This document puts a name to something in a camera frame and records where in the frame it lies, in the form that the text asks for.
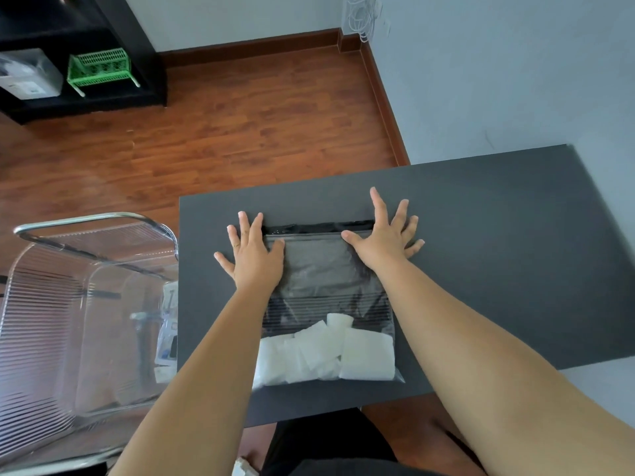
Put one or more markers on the person's right hand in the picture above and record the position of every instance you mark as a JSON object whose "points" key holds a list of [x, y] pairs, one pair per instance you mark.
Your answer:
{"points": [[382, 242]]}

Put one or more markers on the person's left hand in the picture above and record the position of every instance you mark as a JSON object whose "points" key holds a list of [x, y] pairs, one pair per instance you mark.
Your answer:
{"points": [[255, 265]]}

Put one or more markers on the clear zip bag with cotton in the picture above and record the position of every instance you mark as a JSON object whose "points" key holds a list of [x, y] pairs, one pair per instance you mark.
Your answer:
{"points": [[322, 312]]}

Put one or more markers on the person's left forearm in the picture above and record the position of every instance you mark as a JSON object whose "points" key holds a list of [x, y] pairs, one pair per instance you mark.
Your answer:
{"points": [[198, 386]]}

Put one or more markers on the person's right forearm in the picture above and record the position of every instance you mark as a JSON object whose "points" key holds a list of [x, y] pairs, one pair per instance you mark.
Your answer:
{"points": [[496, 381]]}

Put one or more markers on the person's black trousers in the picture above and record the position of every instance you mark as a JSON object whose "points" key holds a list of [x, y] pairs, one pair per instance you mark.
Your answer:
{"points": [[327, 446]]}

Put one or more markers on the person's grey white shoe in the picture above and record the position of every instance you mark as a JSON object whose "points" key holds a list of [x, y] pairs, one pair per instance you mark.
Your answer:
{"points": [[245, 467]]}

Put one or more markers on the green plastic basket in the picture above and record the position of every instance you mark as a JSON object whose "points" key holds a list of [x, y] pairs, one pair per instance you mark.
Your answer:
{"points": [[99, 69]]}

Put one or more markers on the white storage box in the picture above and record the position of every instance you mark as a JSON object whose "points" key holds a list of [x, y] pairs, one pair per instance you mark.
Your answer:
{"points": [[30, 76]]}

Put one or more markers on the pile of small packets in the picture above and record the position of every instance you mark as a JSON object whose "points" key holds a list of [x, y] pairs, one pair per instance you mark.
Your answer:
{"points": [[167, 337]]}

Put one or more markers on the black bookshelf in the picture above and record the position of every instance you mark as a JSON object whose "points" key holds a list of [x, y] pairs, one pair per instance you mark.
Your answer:
{"points": [[139, 54]]}

